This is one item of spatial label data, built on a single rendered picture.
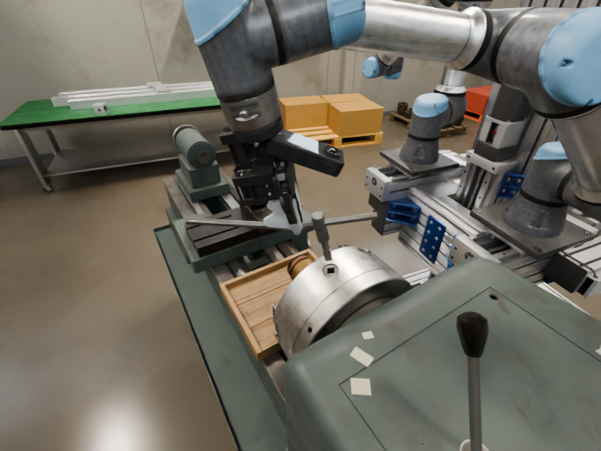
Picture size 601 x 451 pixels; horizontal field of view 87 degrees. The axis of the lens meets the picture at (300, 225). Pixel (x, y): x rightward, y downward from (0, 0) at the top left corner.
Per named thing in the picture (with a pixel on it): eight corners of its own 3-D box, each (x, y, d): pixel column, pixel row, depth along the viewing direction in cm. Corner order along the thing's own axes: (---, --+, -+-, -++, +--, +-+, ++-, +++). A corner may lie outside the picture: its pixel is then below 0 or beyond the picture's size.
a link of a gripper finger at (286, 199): (289, 212, 54) (276, 168, 48) (299, 210, 53) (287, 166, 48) (286, 230, 50) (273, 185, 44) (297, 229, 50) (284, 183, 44)
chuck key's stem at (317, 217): (334, 253, 62) (323, 209, 54) (334, 261, 60) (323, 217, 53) (323, 254, 62) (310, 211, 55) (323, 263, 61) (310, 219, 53)
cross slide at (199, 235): (300, 222, 131) (301, 213, 129) (199, 258, 113) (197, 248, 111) (280, 202, 144) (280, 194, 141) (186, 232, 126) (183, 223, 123)
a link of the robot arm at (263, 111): (277, 73, 42) (270, 97, 36) (285, 106, 45) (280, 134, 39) (224, 84, 43) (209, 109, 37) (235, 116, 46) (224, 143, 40)
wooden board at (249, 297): (359, 308, 102) (359, 300, 100) (258, 361, 87) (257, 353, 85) (308, 256, 123) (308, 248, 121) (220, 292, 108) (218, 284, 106)
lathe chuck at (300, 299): (402, 320, 86) (404, 242, 65) (308, 393, 78) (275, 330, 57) (379, 299, 93) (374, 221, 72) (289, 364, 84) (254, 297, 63)
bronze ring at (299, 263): (332, 266, 81) (312, 246, 87) (301, 279, 77) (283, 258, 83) (330, 291, 86) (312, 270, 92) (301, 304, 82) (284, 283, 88)
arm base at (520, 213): (525, 203, 98) (539, 174, 93) (574, 230, 87) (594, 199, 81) (488, 213, 94) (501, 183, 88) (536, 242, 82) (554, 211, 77)
